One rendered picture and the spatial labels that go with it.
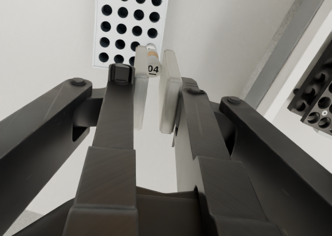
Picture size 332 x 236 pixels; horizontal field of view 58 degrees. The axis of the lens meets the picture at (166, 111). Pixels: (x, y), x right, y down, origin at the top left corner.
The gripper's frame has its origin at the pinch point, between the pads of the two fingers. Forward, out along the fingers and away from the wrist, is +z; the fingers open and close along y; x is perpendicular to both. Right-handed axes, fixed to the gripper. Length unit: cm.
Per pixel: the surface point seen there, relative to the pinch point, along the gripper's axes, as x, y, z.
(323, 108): -3.5, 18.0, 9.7
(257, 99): -4.6, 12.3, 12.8
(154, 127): -14.9, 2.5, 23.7
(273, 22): 2.8, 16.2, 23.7
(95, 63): -5.0, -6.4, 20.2
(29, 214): -108, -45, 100
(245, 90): -31, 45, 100
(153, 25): 0.6, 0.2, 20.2
